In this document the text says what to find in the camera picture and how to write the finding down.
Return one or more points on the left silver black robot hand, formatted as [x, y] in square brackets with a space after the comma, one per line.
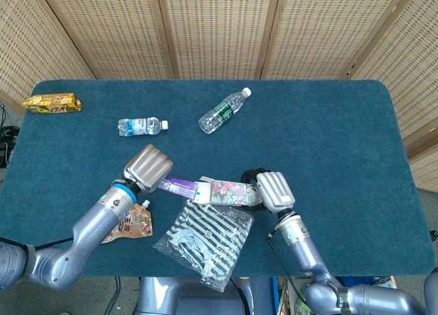
[148, 169]

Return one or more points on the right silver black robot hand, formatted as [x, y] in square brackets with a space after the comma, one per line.
[275, 191]

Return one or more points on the purple white toothpaste tube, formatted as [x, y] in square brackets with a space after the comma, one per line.
[181, 187]

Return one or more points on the floral carton box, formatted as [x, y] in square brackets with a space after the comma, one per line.
[232, 193]

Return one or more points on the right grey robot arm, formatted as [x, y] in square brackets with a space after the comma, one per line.
[301, 246]

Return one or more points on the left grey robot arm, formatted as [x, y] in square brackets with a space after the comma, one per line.
[89, 226]

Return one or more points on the clear bottle blue label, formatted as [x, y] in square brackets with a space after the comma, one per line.
[142, 126]

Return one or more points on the brown spout pouch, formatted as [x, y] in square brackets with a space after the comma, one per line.
[135, 226]

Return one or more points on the teal table cover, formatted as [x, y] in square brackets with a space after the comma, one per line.
[325, 140]

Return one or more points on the striped cloth in plastic bag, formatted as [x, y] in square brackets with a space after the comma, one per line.
[205, 239]

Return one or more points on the clear bottle green label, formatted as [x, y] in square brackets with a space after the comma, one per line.
[222, 113]

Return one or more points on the blue table leg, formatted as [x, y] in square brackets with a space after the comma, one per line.
[276, 294]

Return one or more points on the green plastic bottle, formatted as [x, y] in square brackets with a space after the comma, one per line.
[302, 306]

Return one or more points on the gold snack package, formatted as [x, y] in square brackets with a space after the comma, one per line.
[51, 103]

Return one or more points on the grey robot torso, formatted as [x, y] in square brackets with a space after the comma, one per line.
[191, 298]

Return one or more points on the woven bamboo folding screen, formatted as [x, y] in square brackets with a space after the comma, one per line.
[222, 31]

